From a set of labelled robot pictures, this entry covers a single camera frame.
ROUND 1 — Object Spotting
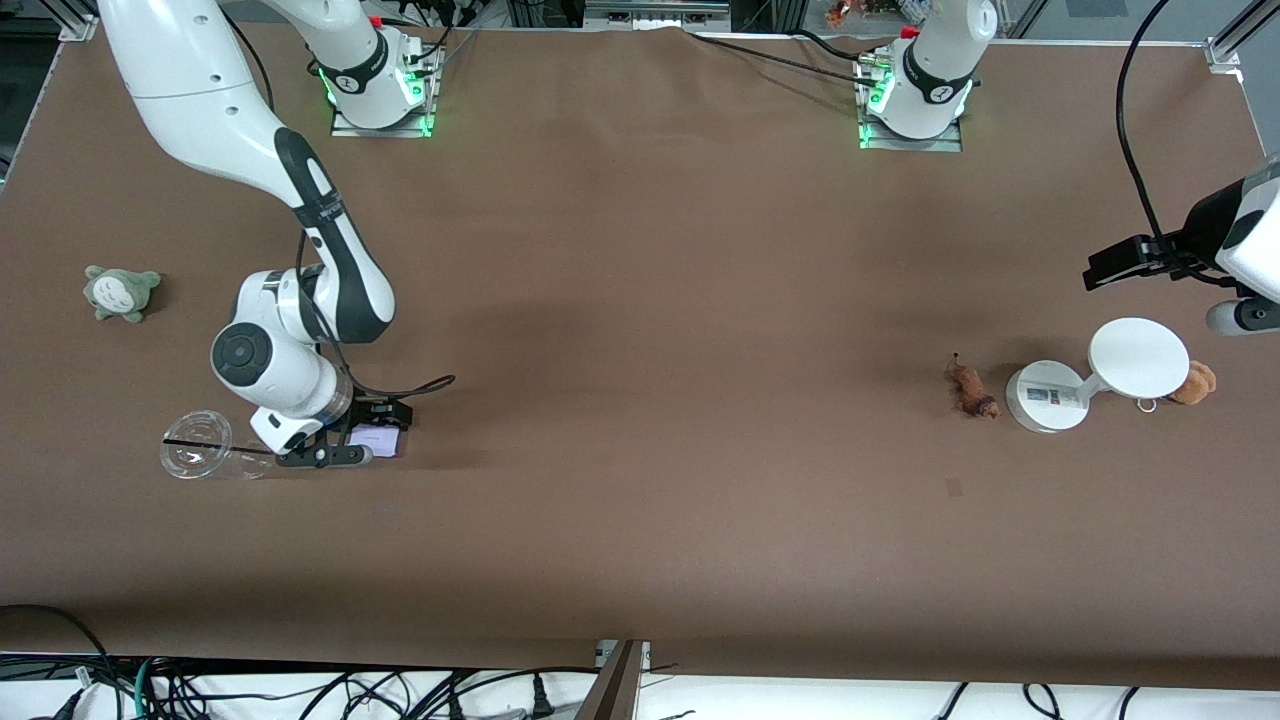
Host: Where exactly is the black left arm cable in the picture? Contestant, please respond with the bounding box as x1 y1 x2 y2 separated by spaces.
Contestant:
1116 0 1243 291

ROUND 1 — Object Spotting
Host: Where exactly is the grey plush toy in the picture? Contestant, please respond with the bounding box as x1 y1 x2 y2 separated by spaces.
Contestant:
83 264 162 324

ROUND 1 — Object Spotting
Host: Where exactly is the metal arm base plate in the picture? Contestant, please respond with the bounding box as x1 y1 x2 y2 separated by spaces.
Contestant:
329 42 443 139
857 52 965 154

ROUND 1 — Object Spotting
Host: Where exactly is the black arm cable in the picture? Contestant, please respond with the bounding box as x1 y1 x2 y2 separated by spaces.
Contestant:
1116 0 1243 291
296 228 457 403

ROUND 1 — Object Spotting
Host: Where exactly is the grey metal bracket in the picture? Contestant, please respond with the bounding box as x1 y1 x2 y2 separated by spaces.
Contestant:
582 0 732 30

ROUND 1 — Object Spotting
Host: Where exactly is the grey table frame post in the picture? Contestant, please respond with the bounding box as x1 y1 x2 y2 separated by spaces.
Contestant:
574 640 652 720

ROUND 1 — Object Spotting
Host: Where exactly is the white round desk lamp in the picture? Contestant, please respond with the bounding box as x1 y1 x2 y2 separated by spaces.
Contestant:
1005 317 1192 434

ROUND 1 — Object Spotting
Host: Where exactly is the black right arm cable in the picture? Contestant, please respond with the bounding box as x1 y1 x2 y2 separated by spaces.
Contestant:
296 228 457 403

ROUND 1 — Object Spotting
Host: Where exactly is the thick black cable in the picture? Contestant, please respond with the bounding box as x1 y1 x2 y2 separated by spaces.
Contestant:
0 604 111 701

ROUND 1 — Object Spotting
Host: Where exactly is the aluminium frame profile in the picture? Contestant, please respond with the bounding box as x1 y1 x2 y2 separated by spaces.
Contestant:
1204 0 1280 74

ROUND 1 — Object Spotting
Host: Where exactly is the brown squirrel figurine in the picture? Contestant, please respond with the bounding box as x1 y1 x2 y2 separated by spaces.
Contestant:
944 351 1002 420

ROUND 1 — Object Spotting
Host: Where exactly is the clear plastic cup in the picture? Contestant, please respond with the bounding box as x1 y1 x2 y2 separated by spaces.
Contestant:
159 409 274 481

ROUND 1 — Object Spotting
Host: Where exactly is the brown teddy bear keychain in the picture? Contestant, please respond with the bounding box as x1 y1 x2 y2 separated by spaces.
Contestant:
1137 361 1219 414

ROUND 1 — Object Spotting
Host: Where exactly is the black straw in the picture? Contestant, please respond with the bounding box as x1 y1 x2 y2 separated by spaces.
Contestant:
163 437 274 457

